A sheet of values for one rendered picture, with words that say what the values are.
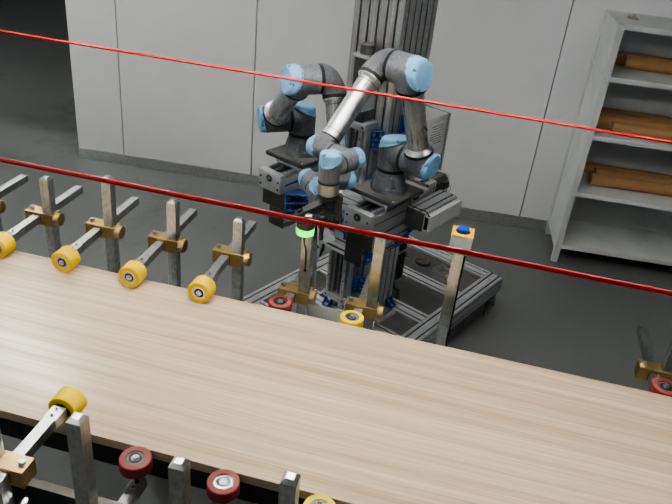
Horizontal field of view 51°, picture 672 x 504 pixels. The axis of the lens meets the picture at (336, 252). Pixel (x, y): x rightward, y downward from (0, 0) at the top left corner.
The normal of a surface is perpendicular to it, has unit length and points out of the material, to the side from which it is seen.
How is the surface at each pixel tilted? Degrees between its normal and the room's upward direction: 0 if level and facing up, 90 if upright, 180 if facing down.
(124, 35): 90
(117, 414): 0
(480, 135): 90
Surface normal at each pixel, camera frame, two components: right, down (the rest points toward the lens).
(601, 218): -0.17, 0.47
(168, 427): 0.09, -0.86
